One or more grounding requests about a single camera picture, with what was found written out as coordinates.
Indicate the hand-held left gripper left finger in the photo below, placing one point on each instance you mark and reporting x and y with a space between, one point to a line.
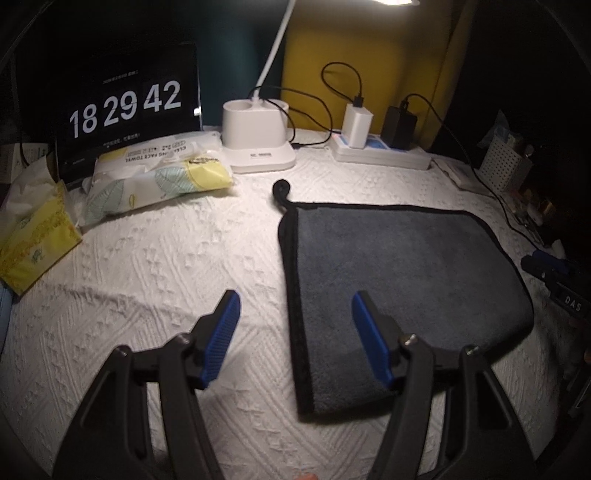
221 327

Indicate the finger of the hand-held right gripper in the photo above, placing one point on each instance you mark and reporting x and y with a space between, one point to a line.
538 267

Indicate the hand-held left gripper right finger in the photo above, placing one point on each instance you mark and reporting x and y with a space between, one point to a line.
369 332

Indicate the grey towel with black edge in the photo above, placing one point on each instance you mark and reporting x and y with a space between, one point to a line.
397 286

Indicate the face towel packet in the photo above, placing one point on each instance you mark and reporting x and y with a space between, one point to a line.
157 177

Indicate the white textured tablecloth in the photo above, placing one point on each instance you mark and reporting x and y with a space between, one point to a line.
152 286

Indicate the white perforated organizer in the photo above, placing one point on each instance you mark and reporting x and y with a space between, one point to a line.
501 164

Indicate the white power strip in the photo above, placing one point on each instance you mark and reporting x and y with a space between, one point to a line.
383 154

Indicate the white desk lamp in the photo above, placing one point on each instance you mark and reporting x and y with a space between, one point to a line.
258 134

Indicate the black power adapter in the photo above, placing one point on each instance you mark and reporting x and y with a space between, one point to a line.
398 127

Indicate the yellow tissue pack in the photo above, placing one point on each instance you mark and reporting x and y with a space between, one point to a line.
34 240

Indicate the white charger adapter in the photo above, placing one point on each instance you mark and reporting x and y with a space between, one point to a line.
356 124

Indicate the tablet with clock display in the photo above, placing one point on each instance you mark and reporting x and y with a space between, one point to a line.
129 108

